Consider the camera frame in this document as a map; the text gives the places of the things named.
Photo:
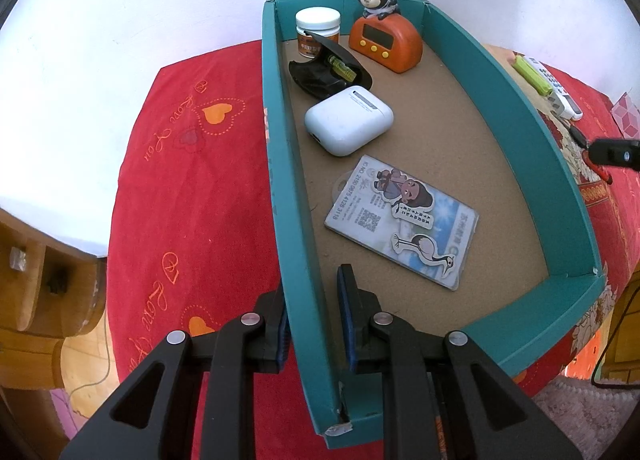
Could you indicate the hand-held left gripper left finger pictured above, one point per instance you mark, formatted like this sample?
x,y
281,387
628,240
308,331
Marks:
x,y
284,335

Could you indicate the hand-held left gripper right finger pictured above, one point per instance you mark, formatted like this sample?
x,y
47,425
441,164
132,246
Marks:
x,y
345,320

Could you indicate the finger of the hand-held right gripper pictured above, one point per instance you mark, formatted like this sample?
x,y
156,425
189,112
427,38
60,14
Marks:
x,y
612,153

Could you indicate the white remote control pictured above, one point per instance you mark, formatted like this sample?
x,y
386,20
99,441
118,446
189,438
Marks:
x,y
562,100

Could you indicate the teal cardboard box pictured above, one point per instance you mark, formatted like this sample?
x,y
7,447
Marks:
x,y
540,165

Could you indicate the cartoon printed card holder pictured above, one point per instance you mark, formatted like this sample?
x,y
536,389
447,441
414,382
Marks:
x,y
415,235

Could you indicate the white earbud case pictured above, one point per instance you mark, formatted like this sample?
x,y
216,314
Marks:
x,y
345,120

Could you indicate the orange monkey digital clock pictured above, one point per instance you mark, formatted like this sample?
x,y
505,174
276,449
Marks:
x,y
395,48

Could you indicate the black pouch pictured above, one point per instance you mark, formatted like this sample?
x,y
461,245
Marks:
x,y
312,78

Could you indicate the pink patterned box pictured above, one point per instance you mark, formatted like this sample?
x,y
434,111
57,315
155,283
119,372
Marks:
x,y
627,115

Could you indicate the green lighter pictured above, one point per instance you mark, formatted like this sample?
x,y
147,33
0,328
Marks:
x,y
532,74

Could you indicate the red printed blanket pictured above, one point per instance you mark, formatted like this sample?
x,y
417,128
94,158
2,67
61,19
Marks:
x,y
200,220

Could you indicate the wooden nightstand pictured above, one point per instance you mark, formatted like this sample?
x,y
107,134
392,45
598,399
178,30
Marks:
x,y
35,300

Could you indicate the small green bottle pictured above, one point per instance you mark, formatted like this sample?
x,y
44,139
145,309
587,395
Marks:
x,y
342,68

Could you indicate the pink fluffy rug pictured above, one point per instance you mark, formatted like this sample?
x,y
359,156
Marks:
x,y
585,420

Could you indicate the white jar with orange label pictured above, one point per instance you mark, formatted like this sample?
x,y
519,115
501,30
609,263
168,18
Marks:
x,y
317,20

